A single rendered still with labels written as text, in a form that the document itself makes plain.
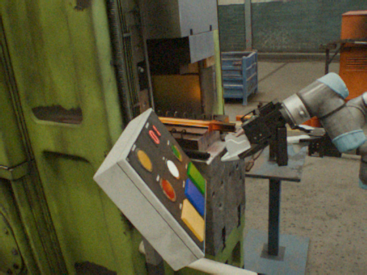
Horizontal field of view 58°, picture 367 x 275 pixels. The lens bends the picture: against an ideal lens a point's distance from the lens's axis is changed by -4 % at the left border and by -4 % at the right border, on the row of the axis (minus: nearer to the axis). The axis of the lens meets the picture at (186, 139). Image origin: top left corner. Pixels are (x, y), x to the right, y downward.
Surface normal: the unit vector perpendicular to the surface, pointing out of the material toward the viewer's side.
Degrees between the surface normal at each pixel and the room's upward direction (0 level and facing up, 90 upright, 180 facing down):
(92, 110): 89
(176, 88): 90
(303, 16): 90
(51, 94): 89
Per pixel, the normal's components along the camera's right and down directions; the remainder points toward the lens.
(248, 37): -0.50, 0.36
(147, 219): -0.06, 0.37
